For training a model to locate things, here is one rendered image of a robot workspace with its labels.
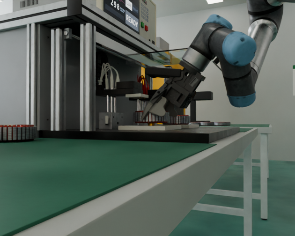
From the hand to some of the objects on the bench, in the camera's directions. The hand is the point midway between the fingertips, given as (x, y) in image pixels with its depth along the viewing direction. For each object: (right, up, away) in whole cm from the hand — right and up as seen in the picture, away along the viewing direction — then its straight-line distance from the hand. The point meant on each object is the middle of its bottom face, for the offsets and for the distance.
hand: (149, 118), depth 85 cm
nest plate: (+10, -4, +22) cm, 24 cm away
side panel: (-44, -6, -2) cm, 45 cm away
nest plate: (0, -4, 0) cm, 4 cm away
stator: (+1, -2, 0) cm, 2 cm away
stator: (+10, -3, +22) cm, 24 cm away
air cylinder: (-13, -4, +6) cm, 14 cm away
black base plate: (+4, -6, +11) cm, 13 cm away
